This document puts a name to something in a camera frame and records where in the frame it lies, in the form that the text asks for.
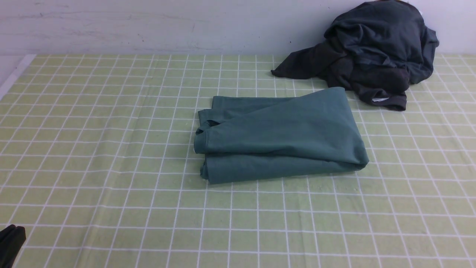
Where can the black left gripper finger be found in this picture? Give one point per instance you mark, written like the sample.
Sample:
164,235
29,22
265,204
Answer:
12,239

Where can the green long-sleeved shirt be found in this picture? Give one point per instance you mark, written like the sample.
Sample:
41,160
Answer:
253,138

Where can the green checkered tablecloth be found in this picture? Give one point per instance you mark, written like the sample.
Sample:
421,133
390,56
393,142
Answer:
97,164

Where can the dark brown crumpled garment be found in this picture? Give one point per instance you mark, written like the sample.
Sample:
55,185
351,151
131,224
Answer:
374,85

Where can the dark grey crumpled sweatshirt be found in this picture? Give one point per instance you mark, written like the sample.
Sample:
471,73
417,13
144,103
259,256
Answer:
387,33

